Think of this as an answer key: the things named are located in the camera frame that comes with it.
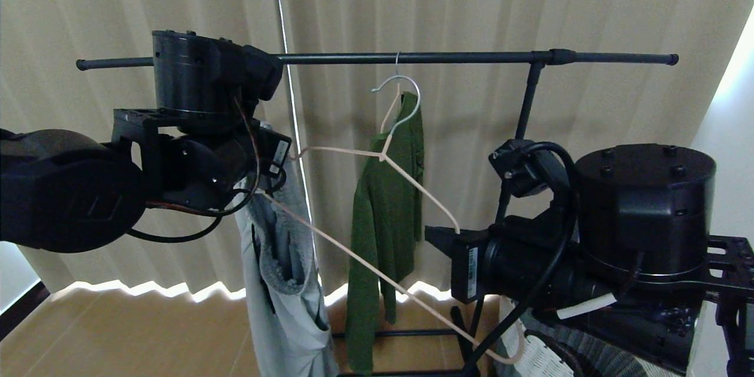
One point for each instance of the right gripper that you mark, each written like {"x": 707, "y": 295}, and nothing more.
{"x": 518, "y": 265}

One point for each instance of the white laundry basket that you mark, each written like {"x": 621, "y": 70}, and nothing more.
{"x": 530, "y": 359}

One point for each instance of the pink clothes hanger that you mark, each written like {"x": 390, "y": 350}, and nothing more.
{"x": 424, "y": 194}
{"x": 390, "y": 112}

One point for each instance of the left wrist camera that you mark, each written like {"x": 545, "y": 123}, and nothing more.
{"x": 265, "y": 73}

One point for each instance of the black clothes rack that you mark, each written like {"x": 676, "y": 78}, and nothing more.
{"x": 471, "y": 58}

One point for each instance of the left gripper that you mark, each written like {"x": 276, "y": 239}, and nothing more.
{"x": 224, "y": 159}

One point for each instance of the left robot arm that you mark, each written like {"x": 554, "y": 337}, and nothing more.
{"x": 65, "y": 188}

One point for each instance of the pale grey garment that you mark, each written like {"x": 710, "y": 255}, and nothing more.
{"x": 283, "y": 318}

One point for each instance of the green printed shirt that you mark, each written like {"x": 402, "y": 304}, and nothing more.
{"x": 377, "y": 230}

